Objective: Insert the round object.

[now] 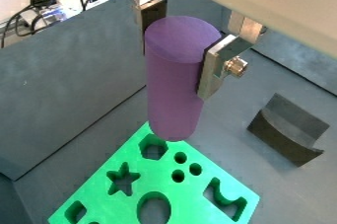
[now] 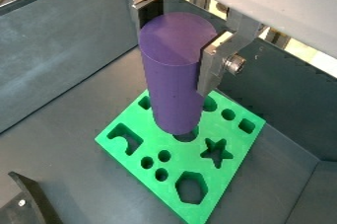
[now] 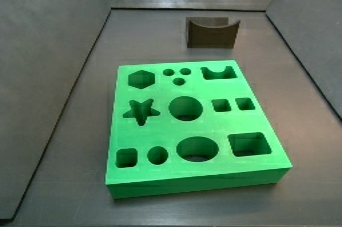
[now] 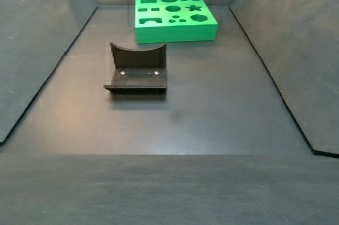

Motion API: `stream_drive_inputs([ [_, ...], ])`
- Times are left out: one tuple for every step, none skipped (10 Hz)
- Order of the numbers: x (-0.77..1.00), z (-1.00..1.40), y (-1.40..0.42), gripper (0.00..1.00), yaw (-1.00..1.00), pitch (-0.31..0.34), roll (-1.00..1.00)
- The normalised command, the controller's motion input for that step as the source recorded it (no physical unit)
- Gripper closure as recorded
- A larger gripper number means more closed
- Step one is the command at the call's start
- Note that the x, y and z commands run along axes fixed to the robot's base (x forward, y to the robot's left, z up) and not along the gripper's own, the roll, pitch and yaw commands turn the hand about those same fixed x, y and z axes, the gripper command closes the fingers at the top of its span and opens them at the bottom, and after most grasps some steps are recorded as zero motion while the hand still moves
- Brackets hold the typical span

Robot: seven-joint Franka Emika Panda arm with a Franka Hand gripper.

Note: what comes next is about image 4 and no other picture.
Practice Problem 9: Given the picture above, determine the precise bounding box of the green shape sorter block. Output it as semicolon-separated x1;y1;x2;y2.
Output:
134;0;219;43

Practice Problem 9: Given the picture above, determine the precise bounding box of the black curved holder stand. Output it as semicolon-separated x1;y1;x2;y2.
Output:
104;43;167;92

